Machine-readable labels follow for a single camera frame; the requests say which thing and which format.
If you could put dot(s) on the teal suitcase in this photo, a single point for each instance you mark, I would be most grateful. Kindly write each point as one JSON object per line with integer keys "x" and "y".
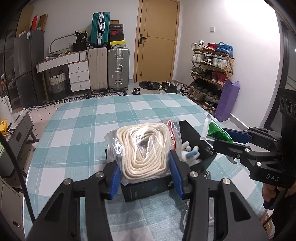
{"x": 100, "y": 29}

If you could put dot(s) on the dark glass cabinet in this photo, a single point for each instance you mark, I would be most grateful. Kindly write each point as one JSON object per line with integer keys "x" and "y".
{"x": 9, "y": 58}

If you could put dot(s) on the yellow plastic bag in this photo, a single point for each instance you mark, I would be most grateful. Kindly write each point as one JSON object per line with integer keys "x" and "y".
{"x": 3, "y": 127}

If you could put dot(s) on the silver suitcase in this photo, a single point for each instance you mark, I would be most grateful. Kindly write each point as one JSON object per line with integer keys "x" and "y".
{"x": 118, "y": 69}

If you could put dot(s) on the black shoe box red logo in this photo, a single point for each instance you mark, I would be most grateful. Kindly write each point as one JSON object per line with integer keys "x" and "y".
{"x": 116, "y": 29}

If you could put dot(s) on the white blue plush toy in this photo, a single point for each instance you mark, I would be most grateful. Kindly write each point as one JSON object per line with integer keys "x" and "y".
{"x": 184, "y": 150}

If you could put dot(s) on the shoes scattered near door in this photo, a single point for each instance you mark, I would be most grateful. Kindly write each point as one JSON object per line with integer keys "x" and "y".
{"x": 173, "y": 88}

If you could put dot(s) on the cardboard boxes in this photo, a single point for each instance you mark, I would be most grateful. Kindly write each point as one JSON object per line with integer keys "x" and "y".
{"x": 25, "y": 20}

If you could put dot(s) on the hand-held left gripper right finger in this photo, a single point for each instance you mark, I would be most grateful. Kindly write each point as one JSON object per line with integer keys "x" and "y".
{"x": 177, "y": 176}

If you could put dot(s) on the black paper bag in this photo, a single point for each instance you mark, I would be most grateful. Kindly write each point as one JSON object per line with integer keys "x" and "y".
{"x": 81, "y": 41}

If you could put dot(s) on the person's right hand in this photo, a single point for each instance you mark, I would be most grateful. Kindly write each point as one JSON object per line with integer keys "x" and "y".
{"x": 269, "y": 194}

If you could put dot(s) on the yellow wooden door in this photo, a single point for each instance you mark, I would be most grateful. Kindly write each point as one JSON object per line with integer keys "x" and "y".
{"x": 157, "y": 41}

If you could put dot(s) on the black cardboard box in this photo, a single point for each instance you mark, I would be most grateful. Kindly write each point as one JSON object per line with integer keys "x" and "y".
{"x": 148, "y": 190}

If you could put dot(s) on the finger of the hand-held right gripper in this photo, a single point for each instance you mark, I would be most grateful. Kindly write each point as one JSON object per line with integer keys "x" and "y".
{"x": 238, "y": 136}
{"x": 231, "y": 147}

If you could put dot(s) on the wooden shoe rack with shoes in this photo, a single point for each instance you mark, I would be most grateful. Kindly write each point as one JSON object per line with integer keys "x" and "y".
{"x": 208, "y": 62}

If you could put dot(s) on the white desk with drawers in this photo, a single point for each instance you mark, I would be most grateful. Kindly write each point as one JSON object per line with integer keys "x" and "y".
{"x": 78, "y": 74}

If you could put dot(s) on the red paper bag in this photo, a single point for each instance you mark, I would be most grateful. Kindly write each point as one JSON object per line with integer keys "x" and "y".
{"x": 34, "y": 22}

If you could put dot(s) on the grey side cabinet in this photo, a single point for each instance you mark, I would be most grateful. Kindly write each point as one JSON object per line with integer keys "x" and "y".
{"x": 22, "y": 129}

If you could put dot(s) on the grey refrigerator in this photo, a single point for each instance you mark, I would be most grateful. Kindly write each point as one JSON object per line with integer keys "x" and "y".
{"x": 29, "y": 69}

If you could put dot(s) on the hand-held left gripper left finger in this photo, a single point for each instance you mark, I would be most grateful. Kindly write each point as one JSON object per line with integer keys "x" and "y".
{"x": 115, "y": 183}

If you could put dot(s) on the oval mirror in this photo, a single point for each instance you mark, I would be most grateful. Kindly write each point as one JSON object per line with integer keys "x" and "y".
{"x": 60, "y": 37}

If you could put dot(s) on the plain black shoe box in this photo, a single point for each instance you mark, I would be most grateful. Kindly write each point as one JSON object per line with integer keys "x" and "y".
{"x": 116, "y": 37}

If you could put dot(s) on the green packet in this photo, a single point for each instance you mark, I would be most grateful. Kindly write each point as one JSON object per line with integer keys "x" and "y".
{"x": 216, "y": 133}

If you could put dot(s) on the purple fabric bag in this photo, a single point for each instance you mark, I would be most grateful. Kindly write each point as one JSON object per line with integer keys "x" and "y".
{"x": 226, "y": 102}

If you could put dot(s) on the black yellow shoe box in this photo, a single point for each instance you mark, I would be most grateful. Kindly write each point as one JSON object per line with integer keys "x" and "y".
{"x": 118, "y": 44}

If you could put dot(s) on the woven laundry basket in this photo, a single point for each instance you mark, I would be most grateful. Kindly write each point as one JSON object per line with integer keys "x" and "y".
{"x": 57, "y": 87}

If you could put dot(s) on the white appliance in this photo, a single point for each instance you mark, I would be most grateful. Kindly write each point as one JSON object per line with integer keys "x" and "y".
{"x": 5, "y": 106}

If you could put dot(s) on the beige suitcase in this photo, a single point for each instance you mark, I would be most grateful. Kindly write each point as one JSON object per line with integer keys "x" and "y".
{"x": 98, "y": 69}

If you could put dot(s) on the trash bin with black liner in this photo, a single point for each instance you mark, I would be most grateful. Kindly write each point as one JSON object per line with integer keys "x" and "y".
{"x": 149, "y": 87}

